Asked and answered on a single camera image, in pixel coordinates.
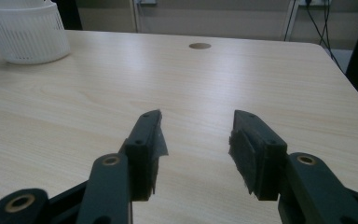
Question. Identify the white metal post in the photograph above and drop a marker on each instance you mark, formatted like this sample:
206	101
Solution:
290	20
135	17

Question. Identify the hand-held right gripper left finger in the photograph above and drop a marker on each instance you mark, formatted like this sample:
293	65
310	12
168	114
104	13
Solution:
141	161

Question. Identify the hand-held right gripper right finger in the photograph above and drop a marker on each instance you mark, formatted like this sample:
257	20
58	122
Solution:
261	161

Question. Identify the white slotted plastic basket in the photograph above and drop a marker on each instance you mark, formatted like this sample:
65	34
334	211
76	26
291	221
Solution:
28	37

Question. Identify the dark panel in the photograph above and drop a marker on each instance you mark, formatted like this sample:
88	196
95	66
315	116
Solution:
70	15

